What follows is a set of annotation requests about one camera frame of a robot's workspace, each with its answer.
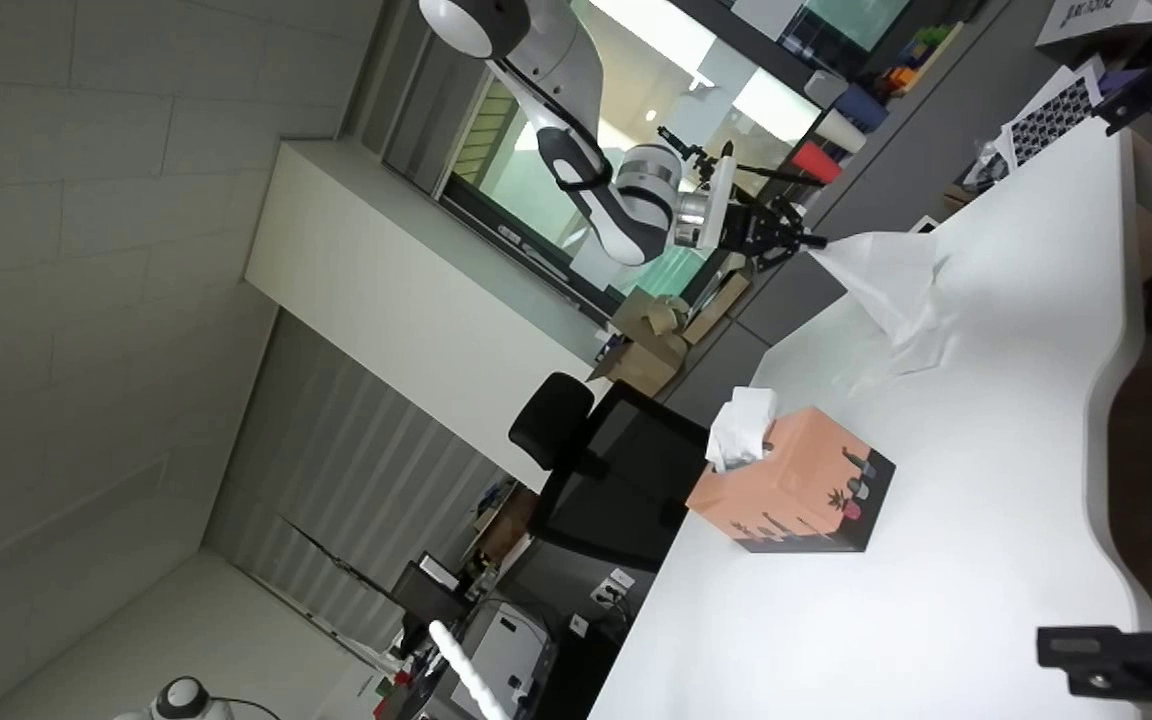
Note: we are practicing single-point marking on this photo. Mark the clear plastic bag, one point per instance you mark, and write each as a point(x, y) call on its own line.
point(883, 272)

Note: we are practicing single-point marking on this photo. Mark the round white ceiling fixture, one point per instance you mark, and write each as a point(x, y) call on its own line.
point(180, 695)

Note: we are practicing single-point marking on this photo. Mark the grey cabinet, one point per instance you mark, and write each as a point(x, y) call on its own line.
point(769, 326)

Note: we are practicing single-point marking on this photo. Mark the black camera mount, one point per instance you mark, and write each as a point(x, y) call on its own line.
point(1123, 663)

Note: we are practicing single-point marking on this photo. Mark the white tissue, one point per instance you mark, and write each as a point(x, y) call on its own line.
point(931, 348)
point(742, 427)

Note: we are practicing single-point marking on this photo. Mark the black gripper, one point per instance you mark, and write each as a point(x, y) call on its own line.
point(729, 201)

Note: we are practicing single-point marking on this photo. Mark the white light bar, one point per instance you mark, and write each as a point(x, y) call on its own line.
point(469, 675)

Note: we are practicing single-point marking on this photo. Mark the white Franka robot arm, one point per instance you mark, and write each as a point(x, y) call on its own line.
point(572, 147)

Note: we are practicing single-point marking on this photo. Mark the white perforated box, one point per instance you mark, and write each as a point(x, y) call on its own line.
point(1050, 121)

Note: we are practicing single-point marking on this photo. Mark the white grey machine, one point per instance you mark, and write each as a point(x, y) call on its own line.
point(512, 658)

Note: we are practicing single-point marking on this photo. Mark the brown cardboard boxes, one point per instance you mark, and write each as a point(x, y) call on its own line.
point(659, 338)

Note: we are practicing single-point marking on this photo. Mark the red container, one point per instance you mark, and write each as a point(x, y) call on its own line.
point(816, 160)

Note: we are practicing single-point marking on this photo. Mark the orange tissue box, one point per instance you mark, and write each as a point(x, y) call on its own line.
point(800, 497)

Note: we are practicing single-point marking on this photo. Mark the black office chair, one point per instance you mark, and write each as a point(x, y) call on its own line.
point(601, 477)

